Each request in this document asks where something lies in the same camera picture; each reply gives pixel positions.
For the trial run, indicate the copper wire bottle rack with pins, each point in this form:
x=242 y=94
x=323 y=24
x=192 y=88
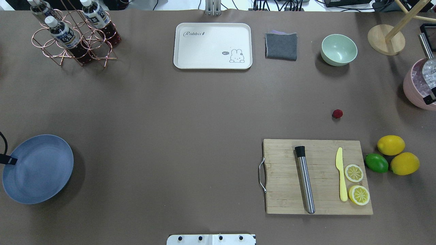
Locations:
x=99 y=49

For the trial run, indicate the lemon half upper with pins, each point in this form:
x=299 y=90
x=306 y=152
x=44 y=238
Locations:
x=359 y=195

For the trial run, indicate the wooden stand with round base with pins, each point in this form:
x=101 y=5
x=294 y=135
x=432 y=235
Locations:
x=389 y=40

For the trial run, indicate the green lime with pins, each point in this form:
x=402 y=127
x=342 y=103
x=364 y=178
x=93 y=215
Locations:
x=376 y=163

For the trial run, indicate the drink bottle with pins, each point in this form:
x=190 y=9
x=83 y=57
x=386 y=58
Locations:
x=97 y=17
x=42 y=9
x=66 y=37

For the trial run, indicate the pink ice bucket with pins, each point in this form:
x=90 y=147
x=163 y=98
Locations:
x=415 y=87

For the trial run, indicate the yellow lemon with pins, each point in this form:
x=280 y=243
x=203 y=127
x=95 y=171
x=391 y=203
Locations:
x=405 y=163
x=391 y=145

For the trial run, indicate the blue plate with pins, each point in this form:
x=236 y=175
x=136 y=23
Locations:
x=44 y=166

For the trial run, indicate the cream rabbit tray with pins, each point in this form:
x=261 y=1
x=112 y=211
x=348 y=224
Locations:
x=213 y=46

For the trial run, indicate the black gripper at edge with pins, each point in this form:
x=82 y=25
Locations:
x=4 y=158

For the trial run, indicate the red strawberry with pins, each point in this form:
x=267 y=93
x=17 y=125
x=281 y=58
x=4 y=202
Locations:
x=337 y=114

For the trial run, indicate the yellow lemon upper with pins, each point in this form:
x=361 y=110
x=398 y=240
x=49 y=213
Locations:
x=405 y=163

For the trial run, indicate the drink bottle lower right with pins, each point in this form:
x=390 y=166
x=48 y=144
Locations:
x=42 y=9

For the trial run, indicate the camera pole bracket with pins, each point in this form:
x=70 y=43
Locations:
x=212 y=8

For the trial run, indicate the wooden cutting board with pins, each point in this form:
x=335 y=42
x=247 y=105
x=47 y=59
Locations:
x=284 y=192

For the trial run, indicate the yellow lemon lower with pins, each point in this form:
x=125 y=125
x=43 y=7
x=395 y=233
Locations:
x=391 y=145

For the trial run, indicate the drink bottle top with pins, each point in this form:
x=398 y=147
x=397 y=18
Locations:
x=66 y=37

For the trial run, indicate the green bowl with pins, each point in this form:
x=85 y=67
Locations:
x=338 y=50

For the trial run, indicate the drink bottle lower left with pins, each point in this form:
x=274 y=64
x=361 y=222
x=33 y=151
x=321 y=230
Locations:
x=97 y=17

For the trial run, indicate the yellow plastic knife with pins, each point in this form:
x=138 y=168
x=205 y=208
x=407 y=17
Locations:
x=340 y=167

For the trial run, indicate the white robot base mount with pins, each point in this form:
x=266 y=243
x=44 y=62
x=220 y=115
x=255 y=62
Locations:
x=211 y=239

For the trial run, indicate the steel muddler black tip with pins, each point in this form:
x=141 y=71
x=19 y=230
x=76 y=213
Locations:
x=305 y=179

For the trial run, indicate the grey folded cloth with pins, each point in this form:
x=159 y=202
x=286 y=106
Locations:
x=281 y=45

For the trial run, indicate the steel ice scoop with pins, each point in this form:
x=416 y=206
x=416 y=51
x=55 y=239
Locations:
x=428 y=70

